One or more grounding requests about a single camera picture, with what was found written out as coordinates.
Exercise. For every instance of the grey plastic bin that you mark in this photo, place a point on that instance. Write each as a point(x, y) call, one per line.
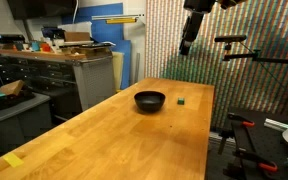
point(15, 116)

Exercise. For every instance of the orange small item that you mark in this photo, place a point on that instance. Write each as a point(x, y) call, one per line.
point(45, 47)

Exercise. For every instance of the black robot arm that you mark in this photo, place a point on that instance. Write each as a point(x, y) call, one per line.
point(200, 4)

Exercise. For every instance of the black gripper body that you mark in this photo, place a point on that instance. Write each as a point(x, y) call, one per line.
point(192, 26)

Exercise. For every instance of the dark drawer cabinet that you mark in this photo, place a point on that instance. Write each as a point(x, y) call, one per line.
point(34, 76)

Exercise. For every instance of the teal cup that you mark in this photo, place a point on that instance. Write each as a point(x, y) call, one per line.
point(35, 46)

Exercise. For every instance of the wooden workbench shelf top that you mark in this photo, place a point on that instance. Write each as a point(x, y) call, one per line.
point(34, 55)

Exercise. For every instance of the blue foam board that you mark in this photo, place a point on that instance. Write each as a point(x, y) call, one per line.
point(109, 33)

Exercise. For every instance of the brown cardboard block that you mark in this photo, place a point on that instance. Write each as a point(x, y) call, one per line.
point(12, 87)

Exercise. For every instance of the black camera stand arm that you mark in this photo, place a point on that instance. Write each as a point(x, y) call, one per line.
point(250, 57)

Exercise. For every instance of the yellow sticky note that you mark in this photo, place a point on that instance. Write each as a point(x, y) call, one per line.
point(13, 160)

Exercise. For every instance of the small green box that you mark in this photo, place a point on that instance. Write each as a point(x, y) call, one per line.
point(181, 101)

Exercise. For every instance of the black bowl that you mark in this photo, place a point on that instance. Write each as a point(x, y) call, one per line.
point(149, 101)

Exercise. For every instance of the striped patterned backdrop panel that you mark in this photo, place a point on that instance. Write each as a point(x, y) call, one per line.
point(250, 86)

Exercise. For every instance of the black camera on stand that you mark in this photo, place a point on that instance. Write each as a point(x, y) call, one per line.
point(230, 38)

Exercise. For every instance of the yellow spirit level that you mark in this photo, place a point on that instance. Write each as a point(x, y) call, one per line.
point(121, 20)

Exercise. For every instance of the black monitor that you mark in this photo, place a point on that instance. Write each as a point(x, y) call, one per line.
point(40, 8)

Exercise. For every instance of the aluminium extrusion bar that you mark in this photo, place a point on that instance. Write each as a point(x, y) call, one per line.
point(276, 124)

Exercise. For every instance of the white metal rail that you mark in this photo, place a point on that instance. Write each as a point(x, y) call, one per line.
point(117, 16)

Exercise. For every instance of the brown cardboard box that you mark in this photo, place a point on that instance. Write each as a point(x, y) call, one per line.
point(77, 36)

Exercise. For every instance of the grey perforated metal panel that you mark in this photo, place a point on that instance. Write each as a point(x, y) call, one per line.
point(94, 81)

